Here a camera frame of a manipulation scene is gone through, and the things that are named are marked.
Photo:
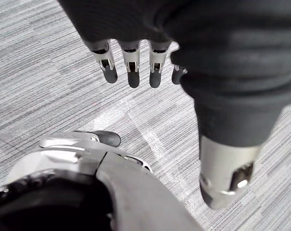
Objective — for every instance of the left robot hand black cloth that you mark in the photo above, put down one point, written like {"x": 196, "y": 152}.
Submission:
{"x": 207, "y": 48}

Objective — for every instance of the dark robot foot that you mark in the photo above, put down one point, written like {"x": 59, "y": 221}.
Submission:
{"x": 109, "y": 138}

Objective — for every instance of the silver robot leg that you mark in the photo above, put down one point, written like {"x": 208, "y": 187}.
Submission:
{"x": 63, "y": 183}

